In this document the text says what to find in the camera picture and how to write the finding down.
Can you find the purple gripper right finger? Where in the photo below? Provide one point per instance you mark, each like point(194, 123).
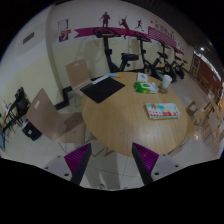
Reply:
point(145, 160)

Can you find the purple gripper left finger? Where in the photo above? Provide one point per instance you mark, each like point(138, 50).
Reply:
point(77, 161)

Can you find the black folded towel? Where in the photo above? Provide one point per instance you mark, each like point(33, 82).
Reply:
point(102, 90)

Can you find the near beige plywood chair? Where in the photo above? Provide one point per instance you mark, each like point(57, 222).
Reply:
point(62, 128)

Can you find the beige plywood chair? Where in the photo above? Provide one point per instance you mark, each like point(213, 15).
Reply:
point(62, 128)
point(78, 75)

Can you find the round wooden table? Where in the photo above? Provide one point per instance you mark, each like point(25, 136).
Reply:
point(122, 119)

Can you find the colourful box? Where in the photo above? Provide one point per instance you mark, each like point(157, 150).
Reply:
point(162, 110)

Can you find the black waste bin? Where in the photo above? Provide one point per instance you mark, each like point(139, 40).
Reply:
point(31, 131)

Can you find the green wet wipes pack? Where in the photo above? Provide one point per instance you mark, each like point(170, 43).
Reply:
point(144, 87)

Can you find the black folding chair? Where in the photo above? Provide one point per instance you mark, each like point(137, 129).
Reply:
point(16, 110)

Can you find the white paper cup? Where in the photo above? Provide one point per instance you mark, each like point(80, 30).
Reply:
point(166, 81)

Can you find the white paper sheet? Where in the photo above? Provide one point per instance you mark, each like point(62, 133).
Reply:
point(142, 77)

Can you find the far beige plywood chair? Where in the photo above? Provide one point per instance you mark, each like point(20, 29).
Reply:
point(78, 75)

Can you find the middle black exercise bike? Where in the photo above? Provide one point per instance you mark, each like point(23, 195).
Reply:
point(155, 63)

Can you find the white ruler with blue tip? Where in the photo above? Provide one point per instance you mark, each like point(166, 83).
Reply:
point(116, 75)

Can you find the right black exercise bike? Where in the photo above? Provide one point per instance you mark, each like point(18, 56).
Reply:
point(176, 67)

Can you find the purple wall poster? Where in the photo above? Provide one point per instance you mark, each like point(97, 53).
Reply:
point(63, 30)

